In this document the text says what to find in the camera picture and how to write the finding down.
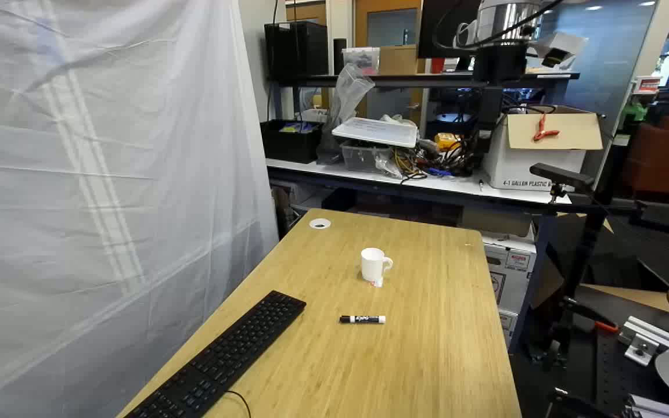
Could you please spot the white workbench shelf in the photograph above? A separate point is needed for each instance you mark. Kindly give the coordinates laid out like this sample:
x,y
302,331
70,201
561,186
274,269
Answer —
x,y
441,186

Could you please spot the crumpled clear plastic bag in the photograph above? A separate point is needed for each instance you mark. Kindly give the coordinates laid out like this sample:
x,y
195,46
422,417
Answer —
x,y
350,90

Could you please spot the clear bin with parts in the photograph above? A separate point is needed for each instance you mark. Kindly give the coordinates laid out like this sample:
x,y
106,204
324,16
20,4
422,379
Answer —
x,y
366,160

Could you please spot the brown cardboard box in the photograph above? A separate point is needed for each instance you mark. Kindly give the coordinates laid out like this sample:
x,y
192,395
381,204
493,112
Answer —
x,y
401,61

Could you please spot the white printed carton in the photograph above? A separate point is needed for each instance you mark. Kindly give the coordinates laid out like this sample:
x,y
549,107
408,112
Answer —
x,y
512,270

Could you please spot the aluminium bracket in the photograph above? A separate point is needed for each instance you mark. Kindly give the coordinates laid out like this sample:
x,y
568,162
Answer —
x,y
648,341

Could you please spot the black camera stand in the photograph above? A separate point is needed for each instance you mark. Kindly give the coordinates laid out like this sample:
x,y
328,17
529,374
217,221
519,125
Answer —
x,y
582,256

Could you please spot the stacked black boxes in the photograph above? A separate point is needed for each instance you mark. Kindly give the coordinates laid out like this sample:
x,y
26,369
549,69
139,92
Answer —
x,y
295,48

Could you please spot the blue grey partition panel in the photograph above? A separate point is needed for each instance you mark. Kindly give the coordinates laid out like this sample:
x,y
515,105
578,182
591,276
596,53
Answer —
x,y
614,48

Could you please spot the black computer monitor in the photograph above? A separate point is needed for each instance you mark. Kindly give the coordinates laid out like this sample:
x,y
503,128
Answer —
x,y
441,27

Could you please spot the white tray lid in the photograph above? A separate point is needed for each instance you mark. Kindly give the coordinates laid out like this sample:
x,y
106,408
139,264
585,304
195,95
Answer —
x,y
378,131

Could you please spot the clear plastic container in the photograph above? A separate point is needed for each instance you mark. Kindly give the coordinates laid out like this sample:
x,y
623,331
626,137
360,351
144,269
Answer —
x,y
360,61

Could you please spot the red clamp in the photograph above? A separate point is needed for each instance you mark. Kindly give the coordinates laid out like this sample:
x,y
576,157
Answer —
x,y
544,131

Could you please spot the black and white marker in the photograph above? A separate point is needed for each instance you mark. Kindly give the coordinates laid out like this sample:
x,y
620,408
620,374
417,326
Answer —
x,y
360,319

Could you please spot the white cardboard box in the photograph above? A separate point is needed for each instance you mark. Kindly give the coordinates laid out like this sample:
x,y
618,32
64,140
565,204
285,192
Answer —
x,y
534,160

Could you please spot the white translucent curtain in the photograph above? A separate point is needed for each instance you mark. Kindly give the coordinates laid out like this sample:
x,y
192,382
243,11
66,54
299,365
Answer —
x,y
102,201

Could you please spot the black keyboard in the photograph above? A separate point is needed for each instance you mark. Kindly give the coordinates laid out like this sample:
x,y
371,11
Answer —
x,y
221,358

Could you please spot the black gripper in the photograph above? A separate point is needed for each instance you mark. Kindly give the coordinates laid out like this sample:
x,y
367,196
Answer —
x,y
500,61

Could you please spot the white mug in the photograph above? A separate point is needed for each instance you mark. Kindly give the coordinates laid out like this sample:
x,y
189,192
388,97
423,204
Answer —
x,y
371,266

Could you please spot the black storage bin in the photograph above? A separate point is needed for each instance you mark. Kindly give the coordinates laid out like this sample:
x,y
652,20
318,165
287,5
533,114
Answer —
x,y
292,140

